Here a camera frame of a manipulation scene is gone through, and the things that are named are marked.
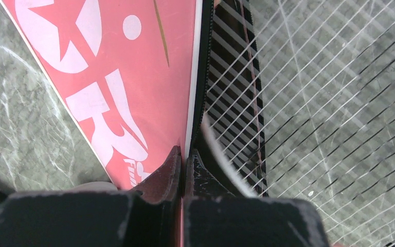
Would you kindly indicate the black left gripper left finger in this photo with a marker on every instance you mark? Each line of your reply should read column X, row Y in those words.
column 146, row 215

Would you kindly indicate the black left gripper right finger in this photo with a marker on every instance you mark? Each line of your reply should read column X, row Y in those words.
column 213, row 216

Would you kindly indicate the pink racket bag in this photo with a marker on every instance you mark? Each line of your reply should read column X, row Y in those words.
column 132, row 75

